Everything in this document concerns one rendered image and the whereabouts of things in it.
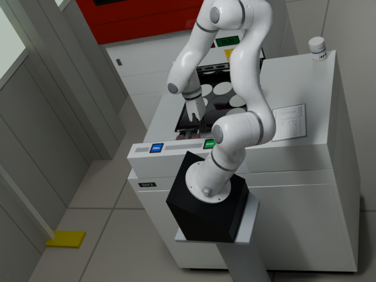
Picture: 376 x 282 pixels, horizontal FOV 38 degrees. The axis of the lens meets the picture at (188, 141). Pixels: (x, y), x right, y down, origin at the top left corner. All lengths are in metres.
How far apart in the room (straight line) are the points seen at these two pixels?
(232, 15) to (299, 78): 0.85
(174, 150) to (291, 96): 0.57
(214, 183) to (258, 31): 0.60
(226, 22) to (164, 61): 1.15
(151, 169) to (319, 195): 0.76
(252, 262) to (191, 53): 0.97
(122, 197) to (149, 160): 1.37
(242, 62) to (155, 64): 1.15
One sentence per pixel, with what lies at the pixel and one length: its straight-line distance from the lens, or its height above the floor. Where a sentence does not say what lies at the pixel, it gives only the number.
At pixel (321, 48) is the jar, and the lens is 2.60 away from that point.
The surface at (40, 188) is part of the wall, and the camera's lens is 3.79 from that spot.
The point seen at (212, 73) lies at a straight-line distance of 2.86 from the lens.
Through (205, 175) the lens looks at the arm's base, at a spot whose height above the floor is 1.08.
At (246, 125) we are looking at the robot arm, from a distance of 1.85.
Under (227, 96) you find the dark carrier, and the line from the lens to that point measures 2.71.
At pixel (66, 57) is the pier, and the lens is 3.81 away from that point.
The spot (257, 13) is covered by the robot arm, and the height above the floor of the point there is 1.59.
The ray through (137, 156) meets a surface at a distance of 2.50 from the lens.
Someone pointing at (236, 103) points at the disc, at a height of 0.90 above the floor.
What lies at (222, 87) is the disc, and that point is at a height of 0.90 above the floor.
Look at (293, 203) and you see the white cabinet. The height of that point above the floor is 0.61.
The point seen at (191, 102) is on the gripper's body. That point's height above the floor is 1.21.
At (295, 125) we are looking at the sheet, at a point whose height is 0.97.
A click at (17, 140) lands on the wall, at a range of 3.63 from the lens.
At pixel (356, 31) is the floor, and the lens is 4.58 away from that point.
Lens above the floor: 2.48
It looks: 38 degrees down
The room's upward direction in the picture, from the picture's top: 24 degrees counter-clockwise
